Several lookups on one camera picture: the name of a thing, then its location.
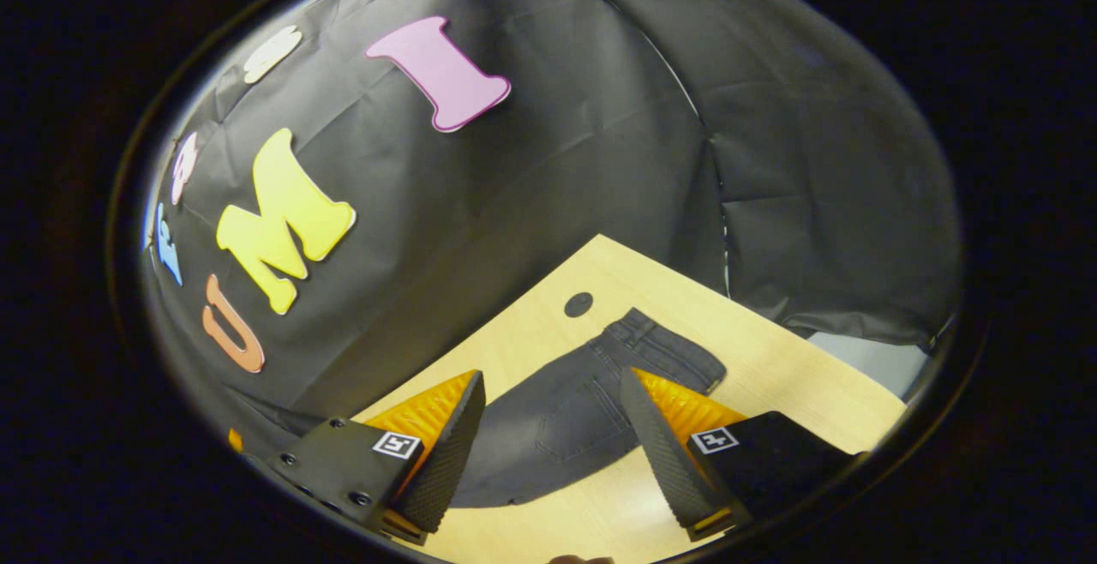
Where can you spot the black backdrop cloth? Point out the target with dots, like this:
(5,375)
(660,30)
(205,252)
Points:
(557,161)

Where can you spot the black jeans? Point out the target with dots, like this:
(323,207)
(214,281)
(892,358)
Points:
(557,410)

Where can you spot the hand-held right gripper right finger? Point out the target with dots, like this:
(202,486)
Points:
(664,461)

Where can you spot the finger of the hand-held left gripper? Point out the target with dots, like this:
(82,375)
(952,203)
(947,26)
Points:
(234,440)

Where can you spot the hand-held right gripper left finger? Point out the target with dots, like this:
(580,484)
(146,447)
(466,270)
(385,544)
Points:
(450,461)

